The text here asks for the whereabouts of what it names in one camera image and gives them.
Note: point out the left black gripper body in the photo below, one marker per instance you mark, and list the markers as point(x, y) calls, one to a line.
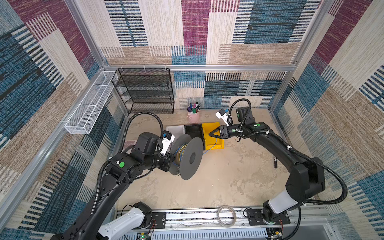
point(163, 161)

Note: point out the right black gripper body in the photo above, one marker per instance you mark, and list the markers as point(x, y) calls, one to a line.
point(233, 130)

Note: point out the grey filament spool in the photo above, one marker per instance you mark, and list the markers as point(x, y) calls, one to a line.
point(187, 153)

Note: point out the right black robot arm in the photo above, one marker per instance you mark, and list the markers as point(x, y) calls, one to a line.
point(307, 175)

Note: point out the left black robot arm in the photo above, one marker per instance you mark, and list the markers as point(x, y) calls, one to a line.
point(114, 178)

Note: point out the black plastic bin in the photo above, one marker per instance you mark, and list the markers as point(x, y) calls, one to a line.
point(195, 131)

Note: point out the pink pen cup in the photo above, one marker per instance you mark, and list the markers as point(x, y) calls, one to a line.
point(193, 114)

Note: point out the white plastic bin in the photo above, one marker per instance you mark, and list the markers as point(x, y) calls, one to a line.
point(176, 131)

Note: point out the black marker pen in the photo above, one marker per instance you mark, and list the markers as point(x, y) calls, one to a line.
point(275, 162)

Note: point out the black mesh shelf rack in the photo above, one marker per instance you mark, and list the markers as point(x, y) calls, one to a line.
point(145, 90)

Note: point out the clear tubing coil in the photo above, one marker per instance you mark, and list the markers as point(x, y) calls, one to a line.
point(226, 216)

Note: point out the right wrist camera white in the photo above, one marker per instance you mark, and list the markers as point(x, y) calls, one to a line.
point(225, 116)

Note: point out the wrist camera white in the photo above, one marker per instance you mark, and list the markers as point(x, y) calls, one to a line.
point(167, 140)
point(225, 116)

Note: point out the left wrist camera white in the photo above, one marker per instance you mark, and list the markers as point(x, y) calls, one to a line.
point(167, 140)

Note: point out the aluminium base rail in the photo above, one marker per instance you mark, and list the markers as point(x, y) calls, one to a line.
point(314, 222)

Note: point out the white wire mesh basket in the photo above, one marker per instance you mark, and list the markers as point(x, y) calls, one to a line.
point(87, 112)

